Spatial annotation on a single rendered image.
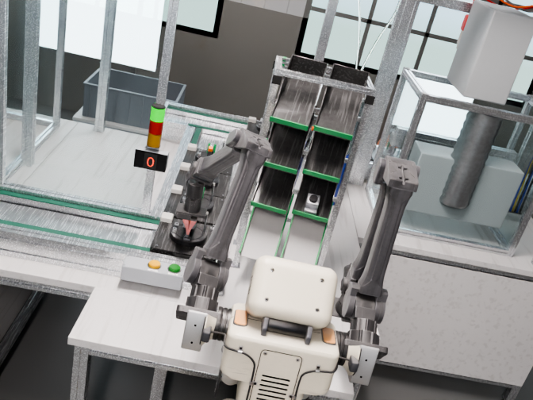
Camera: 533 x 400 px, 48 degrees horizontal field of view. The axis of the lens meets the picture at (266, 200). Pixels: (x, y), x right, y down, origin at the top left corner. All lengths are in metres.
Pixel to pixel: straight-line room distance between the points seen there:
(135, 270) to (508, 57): 1.79
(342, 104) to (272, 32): 3.37
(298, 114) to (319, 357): 0.89
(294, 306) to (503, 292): 1.85
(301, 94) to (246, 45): 3.40
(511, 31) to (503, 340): 1.52
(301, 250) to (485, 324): 1.31
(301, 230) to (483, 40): 1.16
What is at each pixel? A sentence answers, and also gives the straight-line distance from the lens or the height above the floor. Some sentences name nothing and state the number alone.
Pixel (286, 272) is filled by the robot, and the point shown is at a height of 1.37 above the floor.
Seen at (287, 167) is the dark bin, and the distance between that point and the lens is 2.04.
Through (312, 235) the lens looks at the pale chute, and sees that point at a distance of 2.26.
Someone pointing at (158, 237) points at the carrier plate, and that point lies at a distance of 2.27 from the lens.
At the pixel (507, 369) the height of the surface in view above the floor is 0.26.
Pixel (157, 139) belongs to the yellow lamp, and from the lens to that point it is 2.26.
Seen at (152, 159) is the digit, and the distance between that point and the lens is 2.28.
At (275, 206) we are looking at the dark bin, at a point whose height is 1.20.
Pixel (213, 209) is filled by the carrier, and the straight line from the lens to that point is 2.52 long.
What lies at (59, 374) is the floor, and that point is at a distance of 3.09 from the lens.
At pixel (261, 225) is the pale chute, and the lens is 2.25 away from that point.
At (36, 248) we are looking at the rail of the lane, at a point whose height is 0.91.
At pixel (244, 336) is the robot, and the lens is 1.47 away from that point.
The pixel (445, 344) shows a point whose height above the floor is 0.35.
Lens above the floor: 2.16
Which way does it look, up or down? 26 degrees down
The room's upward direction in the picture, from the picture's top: 13 degrees clockwise
